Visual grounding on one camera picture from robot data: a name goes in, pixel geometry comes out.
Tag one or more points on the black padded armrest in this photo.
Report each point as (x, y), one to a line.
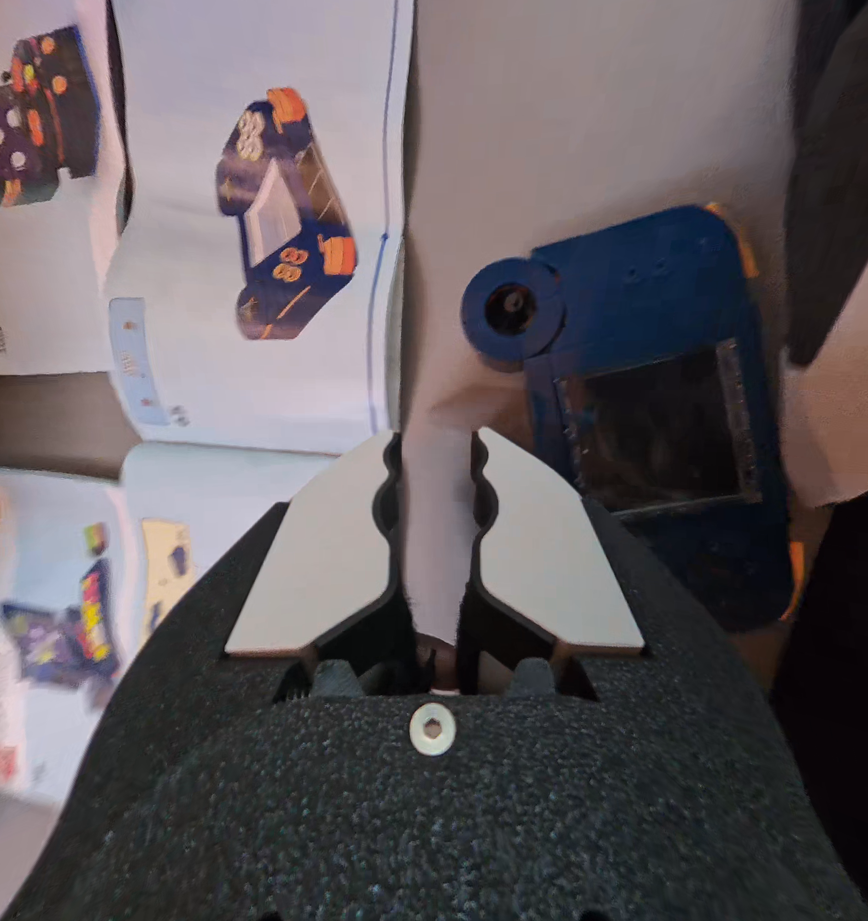
(837, 647)

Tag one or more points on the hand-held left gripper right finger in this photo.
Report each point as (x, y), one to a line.
(549, 561)

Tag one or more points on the instruction booklet purple toy cover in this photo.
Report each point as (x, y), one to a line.
(31, 691)

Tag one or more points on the instruction booklet black board cover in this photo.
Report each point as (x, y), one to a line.
(38, 288)

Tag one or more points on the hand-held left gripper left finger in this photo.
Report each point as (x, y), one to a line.
(319, 568)

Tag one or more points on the dark blue toy brick console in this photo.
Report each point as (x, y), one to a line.
(657, 302)

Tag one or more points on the open instruction booklet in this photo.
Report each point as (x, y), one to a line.
(189, 388)

